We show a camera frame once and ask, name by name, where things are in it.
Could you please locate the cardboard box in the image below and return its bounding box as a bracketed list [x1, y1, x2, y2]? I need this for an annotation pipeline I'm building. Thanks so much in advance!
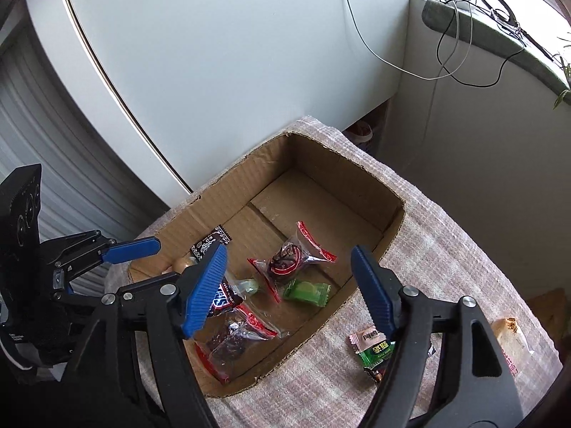
[128, 131, 406, 398]

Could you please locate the black cable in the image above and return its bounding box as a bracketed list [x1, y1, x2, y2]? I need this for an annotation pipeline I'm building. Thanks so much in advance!
[435, 0, 527, 88]

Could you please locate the green and pink candy packet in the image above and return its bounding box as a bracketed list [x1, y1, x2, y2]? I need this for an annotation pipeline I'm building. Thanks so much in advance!
[348, 327, 398, 368]

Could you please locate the white cable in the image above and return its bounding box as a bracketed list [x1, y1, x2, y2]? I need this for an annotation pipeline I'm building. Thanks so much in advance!
[339, 0, 474, 161]

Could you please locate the brown chocolate bar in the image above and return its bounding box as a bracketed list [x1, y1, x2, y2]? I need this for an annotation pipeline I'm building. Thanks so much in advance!
[207, 276, 244, 317]
[363, 363, 389, 386]

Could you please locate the green candy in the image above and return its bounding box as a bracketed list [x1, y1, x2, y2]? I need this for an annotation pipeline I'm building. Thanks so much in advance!
[282, 279, 332, 307]

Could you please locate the round yellow-green snack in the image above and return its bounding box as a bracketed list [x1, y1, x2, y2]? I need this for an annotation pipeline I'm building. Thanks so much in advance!
[234, 277, 262, 297]

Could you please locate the ribbed white shutter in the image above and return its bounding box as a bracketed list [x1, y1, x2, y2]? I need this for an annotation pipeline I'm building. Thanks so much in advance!
[0, 22, 172, 297]

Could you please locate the clear red-edged snack packet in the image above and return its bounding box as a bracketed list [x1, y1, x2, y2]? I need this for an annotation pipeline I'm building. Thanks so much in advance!
[247, 220, 337, 304]
[194, 305, 279, 384]

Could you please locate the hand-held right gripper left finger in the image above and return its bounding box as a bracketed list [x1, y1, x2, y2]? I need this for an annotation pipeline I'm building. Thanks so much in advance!
[58, 243, 229, 428]

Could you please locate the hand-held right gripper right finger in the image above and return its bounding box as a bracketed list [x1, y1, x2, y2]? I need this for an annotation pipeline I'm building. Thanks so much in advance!
[351, 244, 525, 428]

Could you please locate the white cabinet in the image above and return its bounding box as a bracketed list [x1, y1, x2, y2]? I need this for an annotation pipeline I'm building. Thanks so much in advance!
[24, 0, 409, 192]

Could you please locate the potted spider plant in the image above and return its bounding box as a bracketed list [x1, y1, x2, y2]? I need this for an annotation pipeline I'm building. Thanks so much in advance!
[552, 33, 571, 110]

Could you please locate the checked tablecloth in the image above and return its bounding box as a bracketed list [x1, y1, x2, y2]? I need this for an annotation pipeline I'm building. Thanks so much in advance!
[134, 116, 563, 428]

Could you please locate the grey stone windowsill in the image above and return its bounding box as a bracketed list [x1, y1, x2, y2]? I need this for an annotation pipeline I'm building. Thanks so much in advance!
[421, 0, 571, 92]

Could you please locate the clear pastry packet pink print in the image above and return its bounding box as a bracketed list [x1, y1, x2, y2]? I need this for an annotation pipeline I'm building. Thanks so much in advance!
[491, 316, 536, 377]

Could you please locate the dark patterned snack packet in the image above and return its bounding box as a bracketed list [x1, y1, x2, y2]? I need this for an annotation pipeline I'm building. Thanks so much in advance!
[163, 225, 235, 277]

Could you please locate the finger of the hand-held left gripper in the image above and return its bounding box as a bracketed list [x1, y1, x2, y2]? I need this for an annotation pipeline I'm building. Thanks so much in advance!
[42, 230, 161, 277]
[52, 272, 119, 308]

